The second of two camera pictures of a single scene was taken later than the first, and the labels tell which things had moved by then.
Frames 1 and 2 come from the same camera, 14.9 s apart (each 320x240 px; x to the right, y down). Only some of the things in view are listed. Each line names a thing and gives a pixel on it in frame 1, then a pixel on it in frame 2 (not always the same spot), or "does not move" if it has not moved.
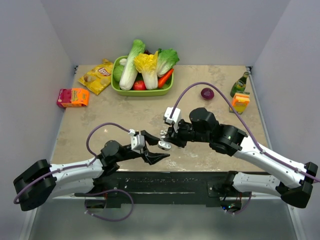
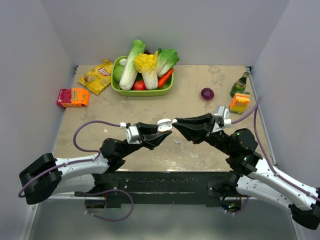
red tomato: (139, 85) does not move
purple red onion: (207, 93) does not move
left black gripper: (151, 157) → (149, 137)
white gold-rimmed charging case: (164, 145) → (164, 125)
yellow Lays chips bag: (98, 77) does not move
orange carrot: (162, 80) does not move
